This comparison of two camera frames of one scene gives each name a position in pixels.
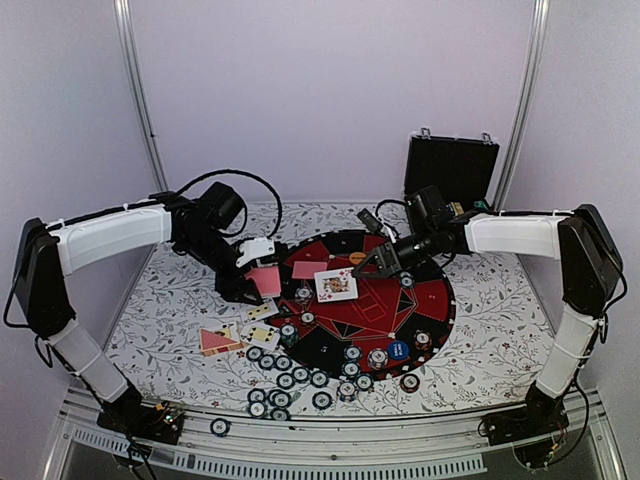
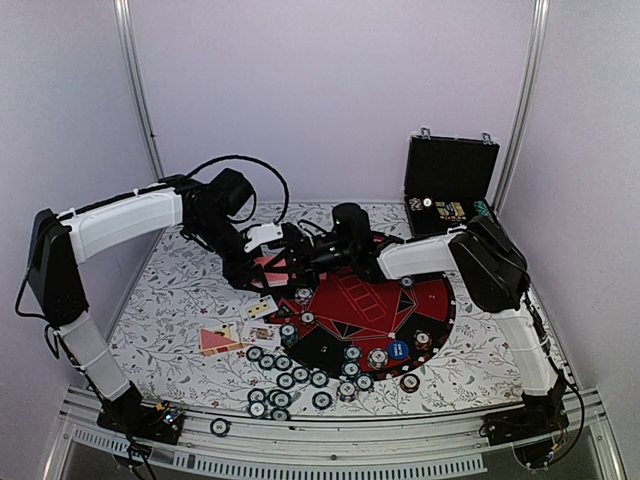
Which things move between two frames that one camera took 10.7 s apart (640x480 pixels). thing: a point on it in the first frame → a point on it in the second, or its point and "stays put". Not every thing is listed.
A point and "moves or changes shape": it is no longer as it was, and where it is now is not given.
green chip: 257,395 stays put
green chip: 319,378 stays put
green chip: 257,409 stays put
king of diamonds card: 335,285 → 261,335
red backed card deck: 267,279 moves or changes shape
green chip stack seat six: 289,336 stays put
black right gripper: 391,265 → 305,263
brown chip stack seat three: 422,340 stays put
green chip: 321,400 stays put
